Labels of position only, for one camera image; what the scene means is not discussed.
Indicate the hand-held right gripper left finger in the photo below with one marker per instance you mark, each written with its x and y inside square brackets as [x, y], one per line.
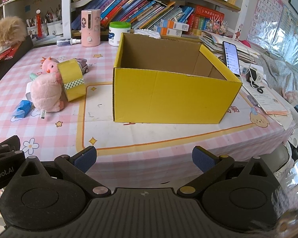
[85, 160]

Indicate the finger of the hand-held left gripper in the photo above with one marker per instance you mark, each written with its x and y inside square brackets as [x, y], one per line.
[10, 143]

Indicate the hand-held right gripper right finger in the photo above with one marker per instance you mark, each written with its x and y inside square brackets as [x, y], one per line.
[203, 161]

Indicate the blue tissue packet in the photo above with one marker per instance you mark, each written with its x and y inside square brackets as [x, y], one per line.
[21, 109]

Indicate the plain white box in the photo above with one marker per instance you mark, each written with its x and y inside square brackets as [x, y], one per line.
[28, 91]

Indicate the large pink plush toy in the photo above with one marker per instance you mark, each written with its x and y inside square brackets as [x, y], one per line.
[44, 91]

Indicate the yellow tape roll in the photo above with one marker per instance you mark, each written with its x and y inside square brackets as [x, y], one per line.
[73, 91]

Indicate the yellow cardboard box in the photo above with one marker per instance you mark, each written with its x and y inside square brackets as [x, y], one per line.
[164, 96]

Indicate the grey toy car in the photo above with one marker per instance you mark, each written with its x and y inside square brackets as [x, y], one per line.
[83, 65]

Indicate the pink checked tablecloth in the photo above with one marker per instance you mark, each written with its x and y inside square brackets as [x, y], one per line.
[52, 133]

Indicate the printed paper sheets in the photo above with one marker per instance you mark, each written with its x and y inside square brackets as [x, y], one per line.
[268, 101]

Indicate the black electronic keyboard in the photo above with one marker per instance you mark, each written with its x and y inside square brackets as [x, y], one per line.
[15, 54]

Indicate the pile of red books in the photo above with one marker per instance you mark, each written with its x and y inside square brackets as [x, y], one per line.
[2, 54]

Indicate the white charger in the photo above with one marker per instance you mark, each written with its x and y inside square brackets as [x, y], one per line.
[257, 75]

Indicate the black smartphone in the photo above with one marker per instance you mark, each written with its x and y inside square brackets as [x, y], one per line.
[232, 59]

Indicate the orange fluffy cat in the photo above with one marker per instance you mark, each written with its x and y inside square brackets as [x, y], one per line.
[7, 32]

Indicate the white pen holder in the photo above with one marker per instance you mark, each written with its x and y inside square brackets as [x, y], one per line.
[54, 28]
[33, 31]

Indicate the small spray bottle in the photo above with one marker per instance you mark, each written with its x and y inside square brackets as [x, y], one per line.
[64, 42]

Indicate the pile of magazines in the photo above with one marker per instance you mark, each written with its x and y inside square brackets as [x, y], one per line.
[213, 42]

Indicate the red bottle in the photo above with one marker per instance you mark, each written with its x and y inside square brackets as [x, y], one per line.
[39, 27]

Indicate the grey blanket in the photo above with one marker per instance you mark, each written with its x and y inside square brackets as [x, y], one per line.
[283, 69]

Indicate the white jar green lid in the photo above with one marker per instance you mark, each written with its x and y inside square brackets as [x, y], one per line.
[115, 37]

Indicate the pink humidifier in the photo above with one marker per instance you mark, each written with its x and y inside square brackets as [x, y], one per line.
[90, 29]

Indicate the orange blue carton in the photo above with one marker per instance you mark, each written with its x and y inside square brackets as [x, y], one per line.
[173, 24]
[167, 31]

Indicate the colourful flower ornament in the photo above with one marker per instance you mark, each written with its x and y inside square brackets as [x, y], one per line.
[214, 26]

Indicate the white quilted bag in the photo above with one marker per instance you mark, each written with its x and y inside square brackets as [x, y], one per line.
[146, 32]

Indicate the white bookshelf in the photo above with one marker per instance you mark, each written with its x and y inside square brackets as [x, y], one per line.
[65, 10]

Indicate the red boxed book set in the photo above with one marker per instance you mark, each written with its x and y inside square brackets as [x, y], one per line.
[206, 14]

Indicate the row of colourful books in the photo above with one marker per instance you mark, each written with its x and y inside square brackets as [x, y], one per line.
[139, 7]

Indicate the pink alphabet poster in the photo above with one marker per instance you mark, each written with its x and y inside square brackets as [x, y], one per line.
[265, 10]

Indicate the wall chart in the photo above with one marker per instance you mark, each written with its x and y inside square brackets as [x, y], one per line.
[293, 29]

